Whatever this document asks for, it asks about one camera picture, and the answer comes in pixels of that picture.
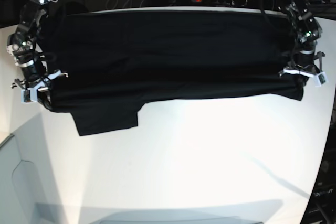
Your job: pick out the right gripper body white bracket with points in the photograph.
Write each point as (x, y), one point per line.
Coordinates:
(43, 83)

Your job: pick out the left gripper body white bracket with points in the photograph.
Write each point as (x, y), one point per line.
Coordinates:
(307, 63)

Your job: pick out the white power strip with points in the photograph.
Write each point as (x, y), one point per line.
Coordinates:
(229, 3)

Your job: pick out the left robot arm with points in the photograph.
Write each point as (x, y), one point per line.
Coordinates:
(305, 28)

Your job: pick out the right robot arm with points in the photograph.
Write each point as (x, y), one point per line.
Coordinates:
(22, 46)

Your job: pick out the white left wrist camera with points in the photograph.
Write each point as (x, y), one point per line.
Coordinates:
(320, 79)

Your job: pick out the black T-shirt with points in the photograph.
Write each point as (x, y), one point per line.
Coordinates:
(118, 62)

